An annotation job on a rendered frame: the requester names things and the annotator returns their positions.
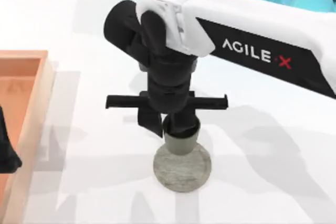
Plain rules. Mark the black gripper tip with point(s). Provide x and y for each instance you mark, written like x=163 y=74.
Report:
x=8 y=150

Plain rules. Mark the salmon shallow box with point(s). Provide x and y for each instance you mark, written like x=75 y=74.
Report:
x=23 y=77

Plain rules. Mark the grey round coaster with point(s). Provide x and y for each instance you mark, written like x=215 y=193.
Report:
x=181 y=171

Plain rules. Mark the grey cup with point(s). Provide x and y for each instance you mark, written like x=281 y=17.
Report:
x=181 y=144

